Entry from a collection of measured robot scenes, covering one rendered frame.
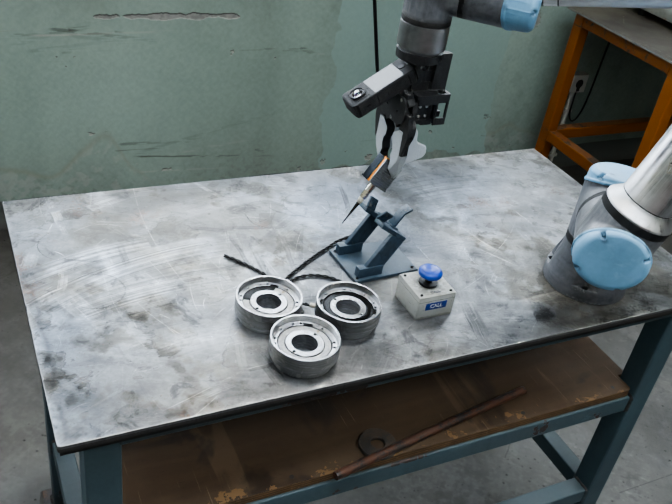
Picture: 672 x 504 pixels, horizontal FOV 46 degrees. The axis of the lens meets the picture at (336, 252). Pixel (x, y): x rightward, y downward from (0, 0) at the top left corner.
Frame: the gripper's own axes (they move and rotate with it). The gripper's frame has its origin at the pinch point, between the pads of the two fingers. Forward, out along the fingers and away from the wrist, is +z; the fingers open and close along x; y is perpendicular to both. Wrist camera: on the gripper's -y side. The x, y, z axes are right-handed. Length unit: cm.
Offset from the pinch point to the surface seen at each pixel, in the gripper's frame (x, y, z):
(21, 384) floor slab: 73, -52, 100
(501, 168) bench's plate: 24, 49, 20
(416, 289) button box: -14.2, 0.6, 15.2
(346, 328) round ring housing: -17.6, -14.0, 16.9
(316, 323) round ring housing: -15.3, -18.1, 16.7
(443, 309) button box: -16.9, 5.0, 18.4
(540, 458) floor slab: 0, 70, 100
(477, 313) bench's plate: -18.4, 11.3, 19.7
